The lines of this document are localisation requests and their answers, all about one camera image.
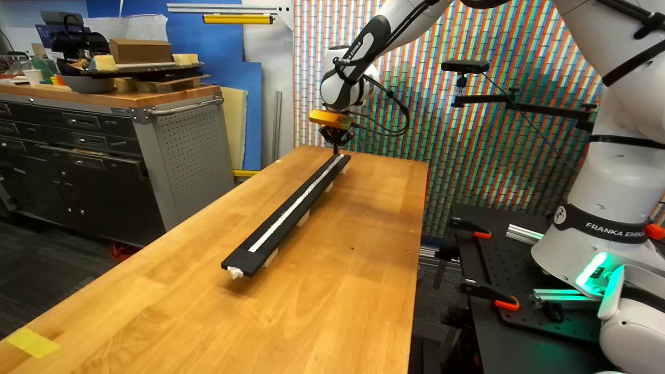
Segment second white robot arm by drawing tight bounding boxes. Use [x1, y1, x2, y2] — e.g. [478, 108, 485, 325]
[531, 0, 665, 374]

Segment yellow tape patch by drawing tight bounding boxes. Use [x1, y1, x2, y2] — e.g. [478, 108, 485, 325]
[9, 328, 60, 359]

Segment black camera on stand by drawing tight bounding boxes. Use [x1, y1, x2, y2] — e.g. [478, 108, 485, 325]
[441, 61, 488, 108]

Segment black optical breadboard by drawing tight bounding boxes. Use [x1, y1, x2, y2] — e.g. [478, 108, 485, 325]
[450, 205, 611, 374]

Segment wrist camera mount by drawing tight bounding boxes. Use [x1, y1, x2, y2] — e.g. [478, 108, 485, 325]
[307, 108, 350, 130]

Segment wooden blocks on cabinet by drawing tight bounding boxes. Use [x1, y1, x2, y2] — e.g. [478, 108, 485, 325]
[53, 37, 209, 96]

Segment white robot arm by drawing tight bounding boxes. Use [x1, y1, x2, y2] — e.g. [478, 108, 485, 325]
[318, 0, 452, 114]

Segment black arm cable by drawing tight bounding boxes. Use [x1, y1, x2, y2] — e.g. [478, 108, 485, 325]
[345, 72, 411, 139]

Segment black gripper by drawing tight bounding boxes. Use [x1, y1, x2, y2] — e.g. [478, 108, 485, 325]
[320, 127, 350, 151]

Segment white rope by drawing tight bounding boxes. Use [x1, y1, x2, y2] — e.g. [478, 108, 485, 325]
[224, 151, 345, 283]

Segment grey metal tool cabinet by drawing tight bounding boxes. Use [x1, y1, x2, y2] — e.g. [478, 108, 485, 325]
[0, 86, 234, 245]

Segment black grooved rail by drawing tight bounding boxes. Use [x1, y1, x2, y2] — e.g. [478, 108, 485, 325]
[220, 153, 350, 279]

